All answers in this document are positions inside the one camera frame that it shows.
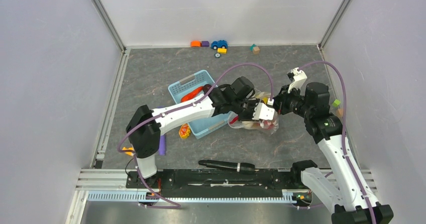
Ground dark plum toy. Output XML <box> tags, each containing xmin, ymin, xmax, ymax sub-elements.
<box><xmin>202</xmin><ymin>84</ymin><xmax>211</xmax><ymax>95</ymax></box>

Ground blue toy car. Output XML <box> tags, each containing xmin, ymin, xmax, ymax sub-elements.
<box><xmin>210</xmin><ymin>40</ymin><xmax>228</xmax><ymax>50</ymax></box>

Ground light blue plastic basket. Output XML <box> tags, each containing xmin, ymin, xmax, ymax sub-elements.
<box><xmin>168</xmin><ymin>70</ymin><xmax>230</xmax><ymax>139</ymax></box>

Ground red toy chili pepper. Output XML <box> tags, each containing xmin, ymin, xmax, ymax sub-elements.
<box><xmin>229</xmin><ymin>116</ymin><xmax>239</xmax><ymax>125</ymax></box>

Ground yellow brick block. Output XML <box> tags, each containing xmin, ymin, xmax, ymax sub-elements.
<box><xmin>217</xmin><ymin>48</ymin><xmax>227</xmax><ymax>54</ymax></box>

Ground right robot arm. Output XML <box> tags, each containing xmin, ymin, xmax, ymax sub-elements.
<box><xmin>273</xmin><ymin>82</ymin><xmax>394</xmax><ymax>223</ymax></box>

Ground orange cheese wedge toy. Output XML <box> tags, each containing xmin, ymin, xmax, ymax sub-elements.
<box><xmin>122</xmin><ymin>147</ymin><xmax>135</xmax><ymax>157</ymax></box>

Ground tan wooden cube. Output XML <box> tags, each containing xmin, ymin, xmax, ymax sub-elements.
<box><xmin>336</xmin><ymin>108</ymin><xmax>344</xmax><ymax>118</ymax></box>

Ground clear polka dot zip bag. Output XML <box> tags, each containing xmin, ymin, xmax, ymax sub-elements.
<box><xmin>228</xmin><ymin>88</ymin><xmax>279</xmax><ymax>135</ymax></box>

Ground tan and teal wooden blocks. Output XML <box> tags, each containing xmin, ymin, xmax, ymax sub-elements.
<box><xmin>250</xmin><ymin>44</ymin><xmax>260</xmax><ymax>55</ymax></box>

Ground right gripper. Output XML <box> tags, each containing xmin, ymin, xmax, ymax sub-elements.
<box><xmin>269</xmin><ymin>83</ymin><xmax>312</xmax><ymax>119</ymax></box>

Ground white toy radish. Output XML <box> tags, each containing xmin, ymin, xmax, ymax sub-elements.
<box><xmin>241</xmin><ymin>121</ymin><xmax>259</xmax><ymax>130</ymax></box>

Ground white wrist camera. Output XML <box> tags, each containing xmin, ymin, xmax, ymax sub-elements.
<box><xmin>287</xmin><ymin>68</ymin><xmax>307</xmax><ymax>93</ymax></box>
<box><xmin>252</xmin><ymin>99</ymin><xmax>275</xmax><ymax>121</ymax></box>

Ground yellow orange toy fish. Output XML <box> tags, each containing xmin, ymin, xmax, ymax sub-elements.
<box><xmin>179</xmin><ymin>124</ymin><xmax>191</xmax><ymax>139</ymax></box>

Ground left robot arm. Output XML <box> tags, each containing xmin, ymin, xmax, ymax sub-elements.
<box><xmin>126</xmin><ymin>76</ymin><xmax>261</xmax><ymax>188</ymax></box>

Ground green wooden cube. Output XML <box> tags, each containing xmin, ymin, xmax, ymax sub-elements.
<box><xmin>332</xmin><ymin>99</ymin><xmax>341</xmax><ymax>108</ymax></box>

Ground orange toy carrot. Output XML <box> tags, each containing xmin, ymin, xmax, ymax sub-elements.
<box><xmin>181</xmin><ymin>86</ymin><xmax>203</xmax><ymax>102</ymax></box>

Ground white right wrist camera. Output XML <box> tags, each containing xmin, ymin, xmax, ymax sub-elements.
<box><xmin>287</xmin><ymin>68</ymin><xmax>307</xmax><ymax>93</ymax></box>

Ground purple toy eggplant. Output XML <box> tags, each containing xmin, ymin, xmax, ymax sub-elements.
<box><xmin>158</xmin><ymin>135</ymin><xmax>166</xmax><ymax>156</ymax></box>

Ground purple cube block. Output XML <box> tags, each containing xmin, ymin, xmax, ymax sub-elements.
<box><xmin>201</xmin><ymin>41</ymin><xmax>210</xmax><ymax>47</ymax></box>

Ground black marker pen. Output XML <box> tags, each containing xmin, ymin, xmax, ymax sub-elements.
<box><xmin>198</xmin><ymin>160</ymin><xmax>256</xmax><ymax>174</ymax></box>

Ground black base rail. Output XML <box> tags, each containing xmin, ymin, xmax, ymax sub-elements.
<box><xmin>145</xmin><ymin>169</ymin><xmax>310</xmax><ymax>198</ymax></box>

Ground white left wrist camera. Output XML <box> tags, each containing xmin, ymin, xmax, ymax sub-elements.
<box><xmin>252</xmin><ymin>99</ymin><xmax>275</xmax><ymax>121</ymax></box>

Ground orange arch block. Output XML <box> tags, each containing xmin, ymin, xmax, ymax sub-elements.
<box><xmin>190</xmin><ymin>40</ymin><xmax>202</xmax><ymax>47</ymax></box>

